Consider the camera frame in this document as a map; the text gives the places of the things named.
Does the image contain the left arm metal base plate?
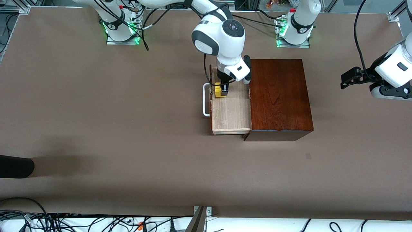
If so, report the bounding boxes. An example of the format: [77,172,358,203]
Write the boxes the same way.
[276,18,310,49]

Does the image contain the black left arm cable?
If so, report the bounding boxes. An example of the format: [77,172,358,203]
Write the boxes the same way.
[354,0,374,82]

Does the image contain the grey metal table bracket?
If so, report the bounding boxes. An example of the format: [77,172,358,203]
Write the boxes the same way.
[194,206,213,217]

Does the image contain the black rounded object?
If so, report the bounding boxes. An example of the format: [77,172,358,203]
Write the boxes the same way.
[0,155,35,179]

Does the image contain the dark brown wooden cabinet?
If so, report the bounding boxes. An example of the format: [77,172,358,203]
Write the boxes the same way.
[243,59,314,141]

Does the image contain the black looping cable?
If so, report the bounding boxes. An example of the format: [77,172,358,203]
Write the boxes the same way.
[0,197,48,216]

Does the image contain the dark aluminium beam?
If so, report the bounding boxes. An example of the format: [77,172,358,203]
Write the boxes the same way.
[185,206,207,232]

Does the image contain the brown table cover sheet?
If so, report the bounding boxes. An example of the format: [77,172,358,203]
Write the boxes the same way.
[0,6,412,220]

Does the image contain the yellow wooden block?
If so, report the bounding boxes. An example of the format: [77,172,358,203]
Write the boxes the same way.
[215,82,229,98]

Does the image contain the black base power cable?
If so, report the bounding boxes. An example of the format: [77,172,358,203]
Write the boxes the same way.
[232,10,280,28]

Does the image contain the aluminium frame post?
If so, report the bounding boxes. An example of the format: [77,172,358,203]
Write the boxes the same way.
[0,0,33,15]
[388,0,407,22]

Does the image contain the tangled black cables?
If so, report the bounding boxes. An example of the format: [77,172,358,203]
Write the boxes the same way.
[0,211,193,232]

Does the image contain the wooden drawer with white handle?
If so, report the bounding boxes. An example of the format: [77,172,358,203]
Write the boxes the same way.
[203,65,252,135]

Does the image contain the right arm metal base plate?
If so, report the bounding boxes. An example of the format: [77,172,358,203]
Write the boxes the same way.
[106,13,141,45]

